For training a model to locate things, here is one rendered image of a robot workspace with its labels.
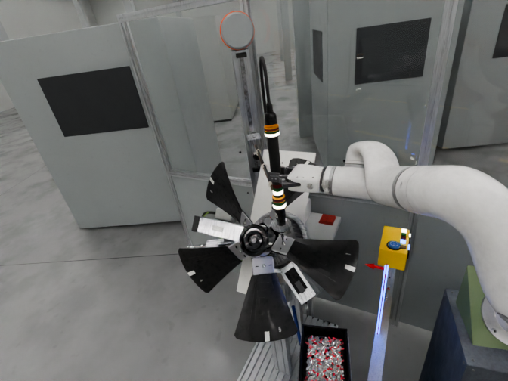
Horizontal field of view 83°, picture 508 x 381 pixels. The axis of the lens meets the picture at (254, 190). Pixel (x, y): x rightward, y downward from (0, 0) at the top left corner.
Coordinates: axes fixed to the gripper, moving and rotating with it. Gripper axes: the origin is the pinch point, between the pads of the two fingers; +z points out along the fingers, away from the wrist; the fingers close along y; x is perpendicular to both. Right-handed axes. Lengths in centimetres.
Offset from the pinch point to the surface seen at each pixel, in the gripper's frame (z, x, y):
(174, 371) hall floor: 80, -148, -16
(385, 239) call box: -33, -40, 28
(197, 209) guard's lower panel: 107, -82, 70
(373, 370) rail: -36, -62, -15
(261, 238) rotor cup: 6.2, -24.8, -4.3
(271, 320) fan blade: -1, -50, -18
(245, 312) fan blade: 7, -46, -21
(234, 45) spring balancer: 41, 34, 55
